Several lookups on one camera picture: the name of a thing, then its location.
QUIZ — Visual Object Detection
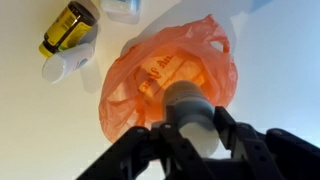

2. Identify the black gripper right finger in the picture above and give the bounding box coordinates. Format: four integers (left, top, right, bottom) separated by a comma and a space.
213, 105, 320, 180

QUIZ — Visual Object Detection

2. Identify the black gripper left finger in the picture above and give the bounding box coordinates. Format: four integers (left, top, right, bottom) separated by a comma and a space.
75, 104, 216, 180

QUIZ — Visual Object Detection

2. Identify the white pill container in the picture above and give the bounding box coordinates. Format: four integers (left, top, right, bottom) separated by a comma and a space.
161, 80, 221, 159

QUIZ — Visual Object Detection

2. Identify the orange plastic bag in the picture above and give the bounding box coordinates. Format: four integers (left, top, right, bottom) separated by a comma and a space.
98, 13, 239, 144

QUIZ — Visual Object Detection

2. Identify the yellow paper with red print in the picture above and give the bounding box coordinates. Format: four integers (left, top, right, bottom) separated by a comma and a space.
134, 53, 206, 98

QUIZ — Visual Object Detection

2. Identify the clear blue plastic box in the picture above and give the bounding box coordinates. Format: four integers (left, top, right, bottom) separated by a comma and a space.
99, 0, 142, 25

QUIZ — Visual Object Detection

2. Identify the yellow label brown bottle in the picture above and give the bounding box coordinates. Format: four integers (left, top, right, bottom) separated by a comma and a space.
38, 0, 98, 59

